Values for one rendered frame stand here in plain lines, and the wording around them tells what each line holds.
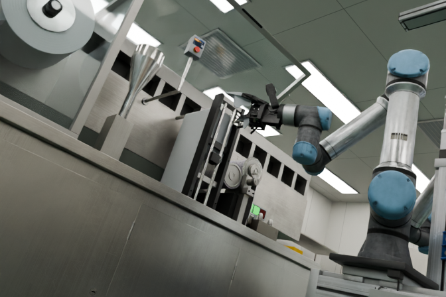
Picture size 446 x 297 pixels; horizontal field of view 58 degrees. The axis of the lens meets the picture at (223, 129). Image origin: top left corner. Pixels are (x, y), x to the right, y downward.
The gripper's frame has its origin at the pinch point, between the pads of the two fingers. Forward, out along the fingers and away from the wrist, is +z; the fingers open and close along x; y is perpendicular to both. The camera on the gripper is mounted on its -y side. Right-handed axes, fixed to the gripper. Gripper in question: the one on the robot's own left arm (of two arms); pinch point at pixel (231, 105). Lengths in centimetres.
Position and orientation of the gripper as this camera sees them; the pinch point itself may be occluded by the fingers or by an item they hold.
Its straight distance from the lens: 145.7
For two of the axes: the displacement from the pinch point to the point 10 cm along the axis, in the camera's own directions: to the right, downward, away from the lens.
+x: 2.8, 5.9, 7.6
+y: -3.3, 8.0, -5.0
